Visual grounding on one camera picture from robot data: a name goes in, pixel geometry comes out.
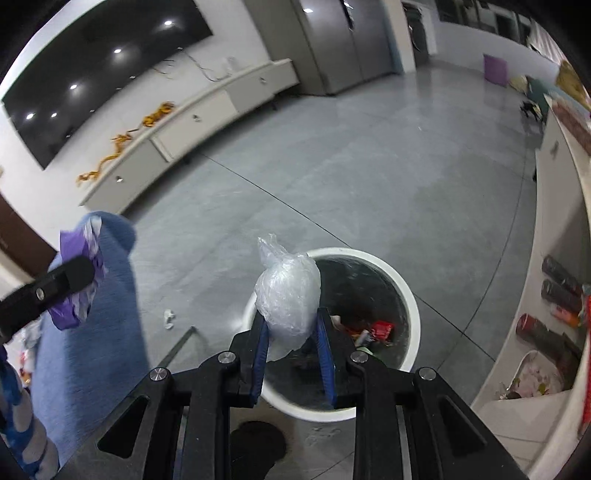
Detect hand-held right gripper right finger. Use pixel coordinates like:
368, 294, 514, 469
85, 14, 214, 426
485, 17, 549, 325
317, 307, 529, 480

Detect white television cabinet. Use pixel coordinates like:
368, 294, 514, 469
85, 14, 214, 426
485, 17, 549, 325
78, 58, 301, 216

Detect golden dragon figurine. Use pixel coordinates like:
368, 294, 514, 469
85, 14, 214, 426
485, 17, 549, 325
76, 131, 140, 188

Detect teal cushion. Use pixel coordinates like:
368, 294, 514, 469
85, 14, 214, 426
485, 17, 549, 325
526, 76, 553, 121

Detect golden tiger figurine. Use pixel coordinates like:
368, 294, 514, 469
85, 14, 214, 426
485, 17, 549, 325
141, 102, 175, 128

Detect purple plastic bag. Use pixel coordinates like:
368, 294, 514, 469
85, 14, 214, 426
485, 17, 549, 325
48, 215, 107, 331

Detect wall-mounted black television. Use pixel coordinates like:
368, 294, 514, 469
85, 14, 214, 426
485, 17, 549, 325
2, 0, 214, 171

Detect blue fluffy rug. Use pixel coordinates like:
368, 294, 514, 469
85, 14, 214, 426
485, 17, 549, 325
28, 211, 154, 462

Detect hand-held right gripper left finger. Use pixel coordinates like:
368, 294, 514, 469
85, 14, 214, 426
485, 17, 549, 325
60, 316, 271, 480

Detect yellow plush coat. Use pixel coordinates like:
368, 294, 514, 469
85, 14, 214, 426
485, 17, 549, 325
556, 59, 591, 112

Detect grey double-door refrigerator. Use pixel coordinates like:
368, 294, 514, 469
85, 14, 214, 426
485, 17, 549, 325
291, 0, 405, 97

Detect white bowl with scraps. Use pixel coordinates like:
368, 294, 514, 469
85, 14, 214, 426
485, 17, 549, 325
496, 349, 567, 400

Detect brown entrance door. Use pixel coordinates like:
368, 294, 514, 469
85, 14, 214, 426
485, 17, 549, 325
0, 191, 57, 278

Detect person's left hand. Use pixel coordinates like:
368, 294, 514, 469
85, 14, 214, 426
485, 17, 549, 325
0, 344, 61, 480

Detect white round trash bin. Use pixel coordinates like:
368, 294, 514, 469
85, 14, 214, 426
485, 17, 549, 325
242, 248, 422, 423

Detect black bin liner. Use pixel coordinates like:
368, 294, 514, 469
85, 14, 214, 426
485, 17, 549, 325
259, 258, 411, 411

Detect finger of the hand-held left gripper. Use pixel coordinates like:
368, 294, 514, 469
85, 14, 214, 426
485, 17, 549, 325
0, 255, 96, 344

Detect clear plastic bag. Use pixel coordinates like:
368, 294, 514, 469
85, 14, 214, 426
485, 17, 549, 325
255, 234, 322, 361

